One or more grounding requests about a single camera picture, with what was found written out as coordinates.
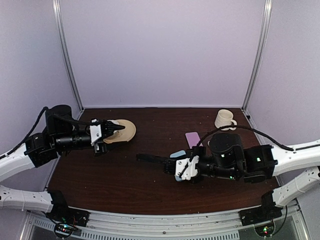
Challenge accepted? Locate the right aluminium post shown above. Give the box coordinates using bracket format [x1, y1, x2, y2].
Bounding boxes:
[241, 0, 273, 112]

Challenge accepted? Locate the aluminium post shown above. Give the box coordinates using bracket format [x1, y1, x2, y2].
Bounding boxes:
[241, 0, 273, 112]
[52, 0, 84, 111]

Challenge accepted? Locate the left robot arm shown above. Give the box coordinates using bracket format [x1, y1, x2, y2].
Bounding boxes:
[0, 104, 126, 222]

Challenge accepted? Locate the beige saucer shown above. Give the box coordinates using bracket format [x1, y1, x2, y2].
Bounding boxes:
[103, 119, 136, 144]

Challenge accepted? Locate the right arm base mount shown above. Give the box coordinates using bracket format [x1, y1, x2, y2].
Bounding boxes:
[238, 190, 288, 239]

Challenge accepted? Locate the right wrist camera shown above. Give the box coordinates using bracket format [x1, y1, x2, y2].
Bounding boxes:
[175, 155, 199, 181]

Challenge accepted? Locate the left aluminium post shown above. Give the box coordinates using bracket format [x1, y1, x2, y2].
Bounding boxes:
[52, 0, 84, 111]

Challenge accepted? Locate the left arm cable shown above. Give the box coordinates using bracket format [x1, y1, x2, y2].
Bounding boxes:
[0, 106, 50, 161]

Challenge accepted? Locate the cream ribbed mug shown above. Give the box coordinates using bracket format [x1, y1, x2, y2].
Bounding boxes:
[214, 109, 238, 131]

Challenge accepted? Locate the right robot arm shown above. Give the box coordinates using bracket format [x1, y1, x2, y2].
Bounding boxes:
[136, 132, 320, 225]

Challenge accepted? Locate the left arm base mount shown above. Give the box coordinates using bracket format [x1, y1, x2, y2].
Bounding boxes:
[43, 190, 90, 239]

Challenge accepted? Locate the aluminium front rail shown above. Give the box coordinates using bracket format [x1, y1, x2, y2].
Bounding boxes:
[24, 203, 308, 240]

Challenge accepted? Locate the pink phone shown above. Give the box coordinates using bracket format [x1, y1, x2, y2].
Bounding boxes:
[185, 131, 200, 149]

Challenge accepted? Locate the light blue cased phone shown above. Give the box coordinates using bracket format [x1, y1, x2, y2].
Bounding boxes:
[169, 150, 186, 182]

